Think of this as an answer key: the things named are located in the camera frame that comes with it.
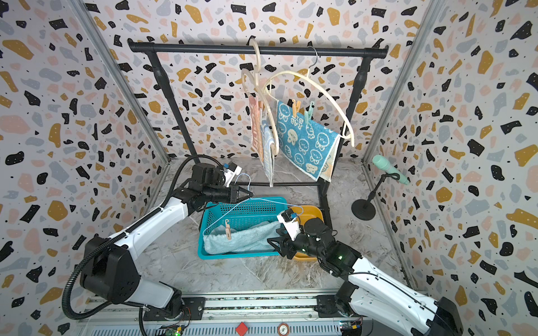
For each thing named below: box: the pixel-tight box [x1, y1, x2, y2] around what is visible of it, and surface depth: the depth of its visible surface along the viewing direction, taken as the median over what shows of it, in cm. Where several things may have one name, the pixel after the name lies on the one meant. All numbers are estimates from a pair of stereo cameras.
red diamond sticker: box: [235, 321, 249, 336], surface depth 70 cm
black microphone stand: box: [350, 172, 400, 221], surface depth 102 cm
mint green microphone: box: [372, 154, 410, 185], surface depth 76 cm
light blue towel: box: [203, 221, 281, 255], surface depth 81 cm
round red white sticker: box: [277, 322, 290, 336], surface depth 72 cm
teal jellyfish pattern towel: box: [275, 100, 342, 182], surface depth 74 cm
